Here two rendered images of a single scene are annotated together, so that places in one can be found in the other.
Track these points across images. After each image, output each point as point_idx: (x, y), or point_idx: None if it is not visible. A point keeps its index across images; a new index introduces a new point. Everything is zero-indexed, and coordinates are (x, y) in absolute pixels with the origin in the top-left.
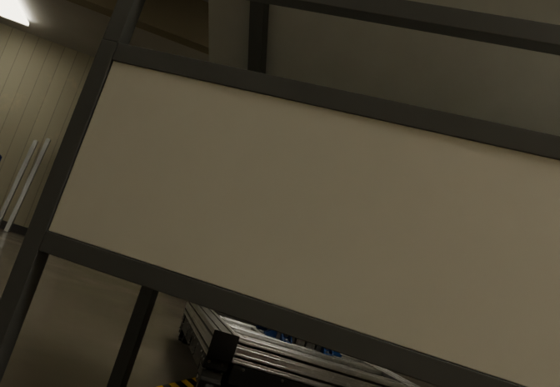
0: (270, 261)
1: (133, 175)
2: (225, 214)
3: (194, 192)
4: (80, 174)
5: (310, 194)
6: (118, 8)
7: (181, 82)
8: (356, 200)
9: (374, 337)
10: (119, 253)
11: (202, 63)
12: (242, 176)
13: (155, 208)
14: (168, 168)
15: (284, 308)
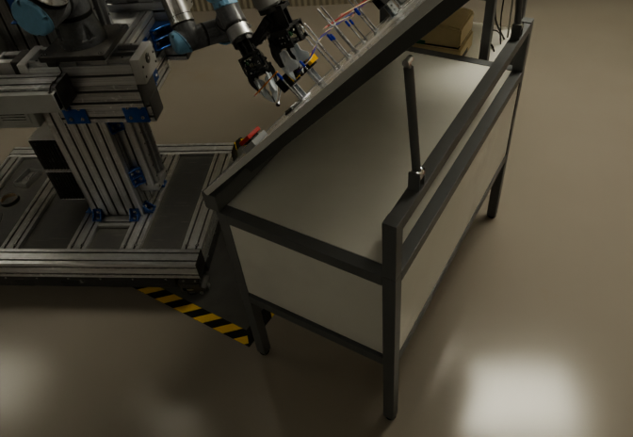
0: (451, 244)
1: (417, 293)
2: (441, 254)
3: (433, 264)
4: (402, 324)
5: (458, 212)
6: (397, 260)
7: (424, 243)
8: (466, 195)
9: None
10: None
11: (430, 225)
12: (444, 236)
13: (425, 287)
14: (426, 272)
15: None
